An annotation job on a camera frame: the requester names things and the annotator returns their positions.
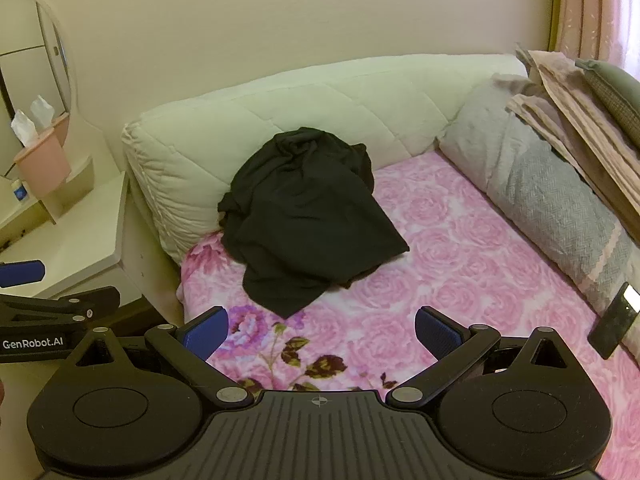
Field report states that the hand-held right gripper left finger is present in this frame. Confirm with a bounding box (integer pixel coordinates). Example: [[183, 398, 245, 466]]
[[62, 306, 256, 409]]

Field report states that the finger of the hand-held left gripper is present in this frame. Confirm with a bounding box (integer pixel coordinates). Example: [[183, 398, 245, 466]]
[[0, 287, 121, 328], [0, 260, 45, 288]]

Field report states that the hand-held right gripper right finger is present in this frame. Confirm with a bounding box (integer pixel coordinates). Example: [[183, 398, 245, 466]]
[[386, 306, 581, 408]]

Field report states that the black t-shirt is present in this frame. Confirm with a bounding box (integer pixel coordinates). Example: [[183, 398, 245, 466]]
[[217, 127, 411, 320]]

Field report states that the white dressing table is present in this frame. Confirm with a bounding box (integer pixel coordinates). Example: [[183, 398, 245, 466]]
[[0, 115, 133, 301]]

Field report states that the pink floral blanket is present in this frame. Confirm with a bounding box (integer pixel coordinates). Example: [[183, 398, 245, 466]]
[[177, 150, 640, 480]]

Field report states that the pink tissue holder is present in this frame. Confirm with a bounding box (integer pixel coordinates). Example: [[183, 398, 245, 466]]
[[12, 127, 72, 197]]

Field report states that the white tissue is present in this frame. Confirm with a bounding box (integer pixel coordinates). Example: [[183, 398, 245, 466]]
[[11, 109, 39, 148]]

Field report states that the grey folded blanket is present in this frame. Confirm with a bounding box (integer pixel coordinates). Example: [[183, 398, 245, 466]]
[[439, 80, 640, 321]]

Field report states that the white quilted headboard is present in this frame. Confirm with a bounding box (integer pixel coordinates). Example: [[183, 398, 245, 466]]
[[121, 52, 531, 266]]

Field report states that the oval mirror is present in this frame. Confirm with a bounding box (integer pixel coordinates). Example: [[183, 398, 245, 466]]
[[0, 0, 78, 181]]

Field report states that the beige folded blanket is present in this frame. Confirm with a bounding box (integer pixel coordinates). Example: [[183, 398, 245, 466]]
[[492, 45, 640, 238]]

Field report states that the green pillow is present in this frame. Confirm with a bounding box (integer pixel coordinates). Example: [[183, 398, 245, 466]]
[[575, 58, 640, 136]]

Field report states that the pink curtain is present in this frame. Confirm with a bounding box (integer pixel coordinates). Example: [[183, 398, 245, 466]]
[[550, 0, 640, 81]]

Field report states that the white bed frame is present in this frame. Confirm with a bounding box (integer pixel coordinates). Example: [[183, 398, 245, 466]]
[[120, 170, 186, 326]]

